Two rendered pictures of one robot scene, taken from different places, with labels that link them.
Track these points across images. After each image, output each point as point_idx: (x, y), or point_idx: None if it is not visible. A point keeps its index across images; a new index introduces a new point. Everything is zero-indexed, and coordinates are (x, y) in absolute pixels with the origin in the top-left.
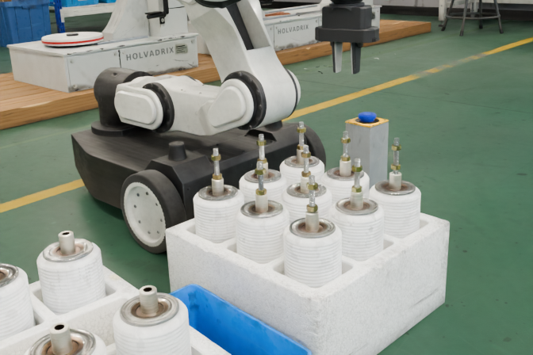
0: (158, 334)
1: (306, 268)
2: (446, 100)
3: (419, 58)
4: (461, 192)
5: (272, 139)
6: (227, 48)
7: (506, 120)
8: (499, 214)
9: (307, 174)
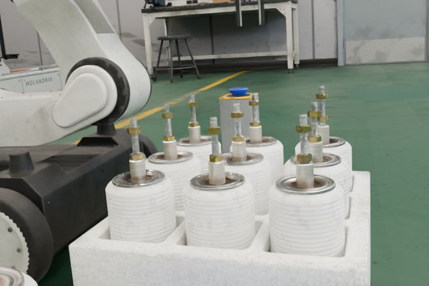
0: None
1: (321, 234)
2: (201, 118)
3: (152, 97)
4: None
5: (112, 143)
6: (69, 34)
7: (260, 124)
8: None
9: (242, 138)
